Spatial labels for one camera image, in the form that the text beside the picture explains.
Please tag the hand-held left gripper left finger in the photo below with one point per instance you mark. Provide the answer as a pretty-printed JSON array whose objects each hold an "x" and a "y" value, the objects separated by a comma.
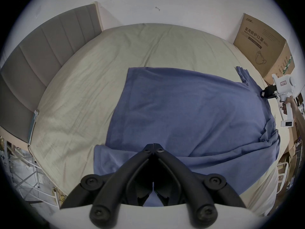
[{"x": 112, "y": 187}]

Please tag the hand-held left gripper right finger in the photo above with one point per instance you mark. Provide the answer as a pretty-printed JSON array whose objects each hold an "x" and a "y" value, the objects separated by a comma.
[{"x": 190, "y": 187}]

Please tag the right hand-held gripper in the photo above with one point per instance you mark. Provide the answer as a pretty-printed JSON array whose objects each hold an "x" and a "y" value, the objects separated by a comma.
[{"x": 283, "y": 83}]

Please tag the blue shirt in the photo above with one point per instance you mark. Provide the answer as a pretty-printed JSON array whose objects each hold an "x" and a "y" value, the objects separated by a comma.
[{"x": 190, "y": 116}]

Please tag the person's right forearm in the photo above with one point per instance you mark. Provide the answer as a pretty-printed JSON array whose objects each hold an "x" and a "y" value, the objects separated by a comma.
[{"x": 299, "y": 116}]

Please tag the person's right hand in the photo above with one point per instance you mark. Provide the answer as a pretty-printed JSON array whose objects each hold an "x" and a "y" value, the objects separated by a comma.
[{"x": 286, "y": 106}]

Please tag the brown printed cardboard carton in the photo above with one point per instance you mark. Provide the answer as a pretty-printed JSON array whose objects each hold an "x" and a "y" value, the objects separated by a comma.
[{"x": 257, "y": 46}]

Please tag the white metal rack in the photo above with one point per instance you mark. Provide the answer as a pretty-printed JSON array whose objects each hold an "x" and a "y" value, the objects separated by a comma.
[{"x": 23, "y": 170}]

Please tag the thin teal booklet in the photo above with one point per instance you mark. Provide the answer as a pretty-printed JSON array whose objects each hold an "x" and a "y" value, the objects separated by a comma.
[{"x": 33, "y": 125}]

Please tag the bed with beige sheet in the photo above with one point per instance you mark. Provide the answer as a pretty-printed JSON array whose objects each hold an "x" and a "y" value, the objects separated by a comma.
[{"x": 95, "y": 80}]

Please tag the grey padded headboard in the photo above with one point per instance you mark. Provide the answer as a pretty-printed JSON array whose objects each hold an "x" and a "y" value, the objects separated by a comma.
[{"x": 35, "y": 63}]

